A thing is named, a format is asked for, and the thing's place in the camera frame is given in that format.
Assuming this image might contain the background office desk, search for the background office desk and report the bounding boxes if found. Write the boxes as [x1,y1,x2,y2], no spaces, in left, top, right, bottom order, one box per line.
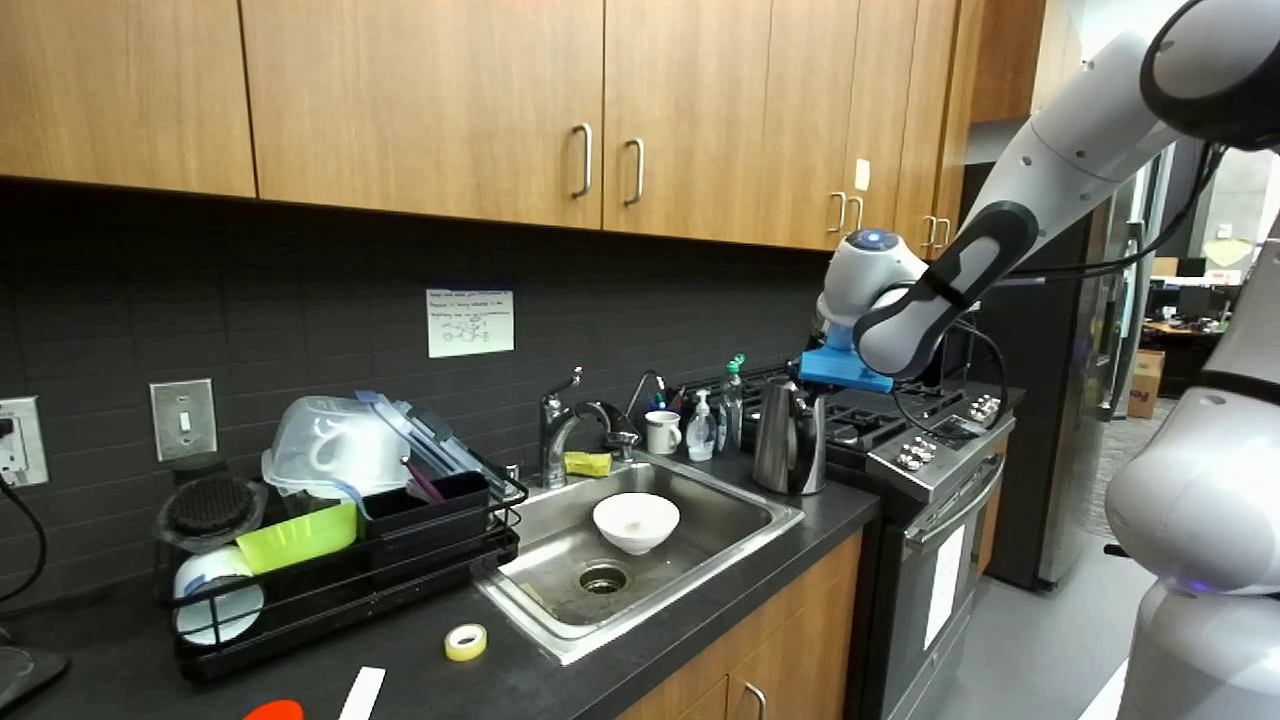
[1139,253,1256,398]

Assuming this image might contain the wooden upper cabinets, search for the wooden upper cabinets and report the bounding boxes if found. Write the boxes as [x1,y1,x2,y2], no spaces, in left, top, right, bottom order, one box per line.
[0,0,1057,257]

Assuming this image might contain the white plate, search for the white plate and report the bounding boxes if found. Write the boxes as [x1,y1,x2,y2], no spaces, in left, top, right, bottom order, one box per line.
[173,544,272,648]

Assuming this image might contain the black round lid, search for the black round lid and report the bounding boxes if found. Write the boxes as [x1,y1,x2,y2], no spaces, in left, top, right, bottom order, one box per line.
[156,468,278,551]

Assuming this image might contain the white paper research sign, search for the white paper research sign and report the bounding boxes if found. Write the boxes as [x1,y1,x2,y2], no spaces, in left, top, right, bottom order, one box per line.
[919,522,968,656]

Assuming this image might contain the yellow tape roll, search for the yellow tape roll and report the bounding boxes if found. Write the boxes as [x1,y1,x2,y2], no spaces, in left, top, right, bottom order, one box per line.
[442,619,494,668]

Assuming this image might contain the white flat strip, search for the white flat strip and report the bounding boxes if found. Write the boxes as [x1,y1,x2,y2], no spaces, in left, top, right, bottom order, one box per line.
[331,662,394,720]

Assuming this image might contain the white paper wall notice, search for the white paper wall notice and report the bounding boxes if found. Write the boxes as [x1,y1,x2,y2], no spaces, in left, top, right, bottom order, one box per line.
[424,285,522,364]

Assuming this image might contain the black dish rack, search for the black dish rack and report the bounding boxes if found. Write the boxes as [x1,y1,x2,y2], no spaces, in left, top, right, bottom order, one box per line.
[156,468,530,685]

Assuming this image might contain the clear soap dispenser bottle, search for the clear soap dispenser bottle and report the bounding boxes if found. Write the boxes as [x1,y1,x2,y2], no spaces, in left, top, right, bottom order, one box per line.
[685,382,722,468]

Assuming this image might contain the green capped soap bottle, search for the green capped soap bottle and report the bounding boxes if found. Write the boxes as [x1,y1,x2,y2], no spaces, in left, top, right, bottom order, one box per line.
[717,352,752,456]

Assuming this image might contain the white mug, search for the white mug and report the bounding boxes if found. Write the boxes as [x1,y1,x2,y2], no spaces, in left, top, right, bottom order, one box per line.
[643,406,685,461]

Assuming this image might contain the wooden lower cabinets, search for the wooden lower cabinets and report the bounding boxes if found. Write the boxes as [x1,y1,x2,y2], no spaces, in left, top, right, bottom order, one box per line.
[611,532,873,720]

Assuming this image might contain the clear plastic container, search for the clear plastic container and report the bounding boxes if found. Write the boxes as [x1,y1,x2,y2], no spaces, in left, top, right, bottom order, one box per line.
[256,391,415,499]

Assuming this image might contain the cardboard box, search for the cardboard box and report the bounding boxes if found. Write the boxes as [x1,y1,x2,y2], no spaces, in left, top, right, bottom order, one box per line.
[1124,346,1170,423]

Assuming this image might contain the grey light switch plate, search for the grey light switch plate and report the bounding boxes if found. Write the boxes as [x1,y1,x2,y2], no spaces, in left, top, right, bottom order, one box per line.
[144,377,226,468]

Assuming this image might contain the wooden cabinets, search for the wooden cabinets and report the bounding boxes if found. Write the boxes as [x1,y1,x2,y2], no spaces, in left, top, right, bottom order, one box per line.
[611,532,873,720]
[0,0,1057,257]

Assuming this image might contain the silver kettle black handle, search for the silver kettle black handle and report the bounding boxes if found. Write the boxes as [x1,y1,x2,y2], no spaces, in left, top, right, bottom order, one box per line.
[750,377,831,499]

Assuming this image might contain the black power cord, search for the black power cord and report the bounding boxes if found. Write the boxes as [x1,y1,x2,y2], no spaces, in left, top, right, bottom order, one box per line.
[0,471,52,613]

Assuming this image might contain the clear plastic board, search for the clear plastic board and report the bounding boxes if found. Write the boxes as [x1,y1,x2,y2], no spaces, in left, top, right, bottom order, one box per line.
[353,389,494,489]

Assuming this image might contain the chrome sink faucet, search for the chrome sink faucet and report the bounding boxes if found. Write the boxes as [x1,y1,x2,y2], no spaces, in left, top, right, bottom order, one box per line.
[538,364,625,489]

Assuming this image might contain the black curved sprayer spout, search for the black curved sprayer spout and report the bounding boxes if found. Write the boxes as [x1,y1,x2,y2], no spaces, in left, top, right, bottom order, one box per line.
[618,369,677,432]

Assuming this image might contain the white wall outlet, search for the white wall outlet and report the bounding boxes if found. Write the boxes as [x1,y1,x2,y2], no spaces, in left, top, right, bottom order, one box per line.
[0,391,52,491]

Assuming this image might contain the black refrigerator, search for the black refrigerator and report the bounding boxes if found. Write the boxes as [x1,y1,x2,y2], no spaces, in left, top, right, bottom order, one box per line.
[962,117,1156,594]

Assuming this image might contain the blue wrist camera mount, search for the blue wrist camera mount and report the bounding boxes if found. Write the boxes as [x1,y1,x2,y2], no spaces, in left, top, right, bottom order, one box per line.
[791,325,899,398]

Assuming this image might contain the stainless steel gas stove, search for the stainless steel gas stove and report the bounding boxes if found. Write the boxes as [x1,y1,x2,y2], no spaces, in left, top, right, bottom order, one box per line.
[825,381,1033,720]

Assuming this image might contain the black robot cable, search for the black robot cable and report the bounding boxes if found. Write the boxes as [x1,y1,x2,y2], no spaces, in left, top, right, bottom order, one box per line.
[918,136,1228,452]

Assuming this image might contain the stainless steel sink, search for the stainless steel sink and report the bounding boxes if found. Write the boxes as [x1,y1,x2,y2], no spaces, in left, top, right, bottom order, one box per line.
[471,452,812,668]

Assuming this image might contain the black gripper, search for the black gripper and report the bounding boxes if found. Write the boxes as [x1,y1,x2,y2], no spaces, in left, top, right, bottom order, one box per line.
[799,382,873,426]

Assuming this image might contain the yellow green sponge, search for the yellow green sponge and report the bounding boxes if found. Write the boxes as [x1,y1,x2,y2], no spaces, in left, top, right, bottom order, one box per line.
[559,448,618,483]

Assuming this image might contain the black flat device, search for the black flat device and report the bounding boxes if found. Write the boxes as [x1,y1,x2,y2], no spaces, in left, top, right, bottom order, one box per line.
[0,635,74,713]

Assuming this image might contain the white bowl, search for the white bowl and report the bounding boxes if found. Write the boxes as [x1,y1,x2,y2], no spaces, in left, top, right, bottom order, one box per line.
[590,489,685,561]

